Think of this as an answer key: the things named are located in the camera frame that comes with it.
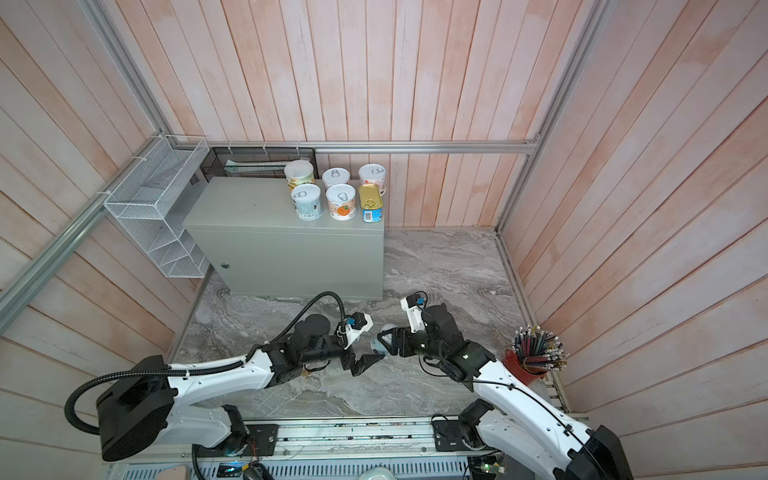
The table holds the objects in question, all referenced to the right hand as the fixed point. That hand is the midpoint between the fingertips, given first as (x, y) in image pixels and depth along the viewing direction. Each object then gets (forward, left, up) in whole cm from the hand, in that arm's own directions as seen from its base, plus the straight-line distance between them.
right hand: (388, 334), depth 78 cm
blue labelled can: (-3, +3, 0) cm, 4 cm away
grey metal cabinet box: (+18, +36, +14) cm, 42 cm away
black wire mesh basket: (+55, +47, +17) cm, 74 cm away
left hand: (-3, +3, 0) cm, 5 cm away
